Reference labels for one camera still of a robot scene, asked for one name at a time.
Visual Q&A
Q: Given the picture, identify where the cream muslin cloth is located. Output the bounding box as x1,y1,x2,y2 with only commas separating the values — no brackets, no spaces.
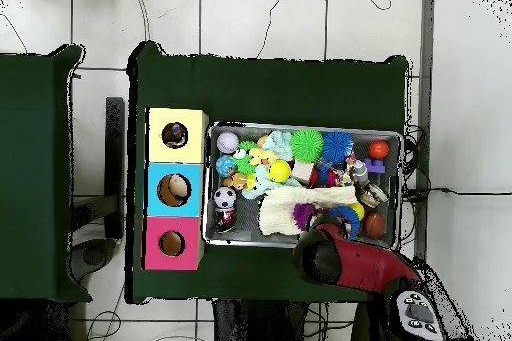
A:
258,184,358,237

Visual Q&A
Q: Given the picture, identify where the green spiky ball white nub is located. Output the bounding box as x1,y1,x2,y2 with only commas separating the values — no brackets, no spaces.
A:
289,128,324,164

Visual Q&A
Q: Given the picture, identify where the shallow mesh bin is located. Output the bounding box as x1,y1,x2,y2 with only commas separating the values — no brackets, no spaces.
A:
202,120,403,253

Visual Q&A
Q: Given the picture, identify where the wooden box with three holes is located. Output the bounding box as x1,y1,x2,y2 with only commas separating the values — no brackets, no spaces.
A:
141,107,210,271

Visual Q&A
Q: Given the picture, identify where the green spiky ball with eyes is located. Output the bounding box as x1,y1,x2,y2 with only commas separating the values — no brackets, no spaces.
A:
233,139,261,177

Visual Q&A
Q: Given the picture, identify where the yellow tennis ball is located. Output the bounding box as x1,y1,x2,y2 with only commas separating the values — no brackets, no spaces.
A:
268,158,292,183

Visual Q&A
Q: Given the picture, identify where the blue globe ball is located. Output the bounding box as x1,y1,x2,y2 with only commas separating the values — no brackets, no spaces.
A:
215,155,238,178

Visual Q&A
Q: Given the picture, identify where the mint green cloth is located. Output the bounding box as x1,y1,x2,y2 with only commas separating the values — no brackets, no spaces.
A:
261,129,295,162

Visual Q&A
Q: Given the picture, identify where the black and white soccer ball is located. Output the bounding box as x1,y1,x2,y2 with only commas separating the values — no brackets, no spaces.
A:
213,185,238,209

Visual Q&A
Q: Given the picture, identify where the purple spiky toy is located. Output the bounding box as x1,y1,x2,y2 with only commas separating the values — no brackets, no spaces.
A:
292,202,318,232

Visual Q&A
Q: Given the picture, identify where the dark green table cloth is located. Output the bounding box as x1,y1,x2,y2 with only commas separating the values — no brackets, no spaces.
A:
125,41,410,312

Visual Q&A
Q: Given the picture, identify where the blue spiky ball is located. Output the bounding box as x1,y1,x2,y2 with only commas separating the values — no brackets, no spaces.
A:
321,130,355,165
328,205,362,241

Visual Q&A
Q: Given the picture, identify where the black upright panel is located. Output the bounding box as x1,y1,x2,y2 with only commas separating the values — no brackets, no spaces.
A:
104,96,126,240

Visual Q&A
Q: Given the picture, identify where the dark green side-table cloth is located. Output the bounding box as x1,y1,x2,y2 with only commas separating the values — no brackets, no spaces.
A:
0,44,93,303

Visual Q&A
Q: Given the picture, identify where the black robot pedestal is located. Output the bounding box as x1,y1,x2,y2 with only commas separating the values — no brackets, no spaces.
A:
213,299,309,341

